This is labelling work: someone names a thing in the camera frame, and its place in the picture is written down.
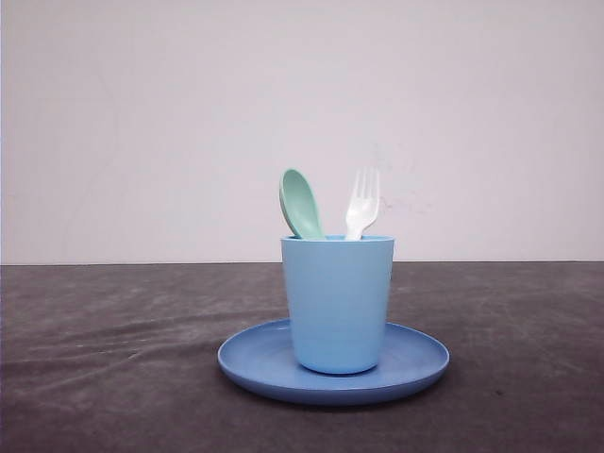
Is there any mint green plastic spoon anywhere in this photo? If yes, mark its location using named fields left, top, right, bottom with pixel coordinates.
left=279, top=169, right=325, bottom=240

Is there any white plastic fork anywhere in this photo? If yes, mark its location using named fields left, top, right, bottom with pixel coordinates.
left=345, top=168, right=380, bottom=241

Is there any light blue plastic cup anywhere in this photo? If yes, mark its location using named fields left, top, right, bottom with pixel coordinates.
left=280, top=235, right=395, bottom=375

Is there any blue plastic plate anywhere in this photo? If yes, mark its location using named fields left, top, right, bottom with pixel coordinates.
left=217, top=318, right=450, bottom=407

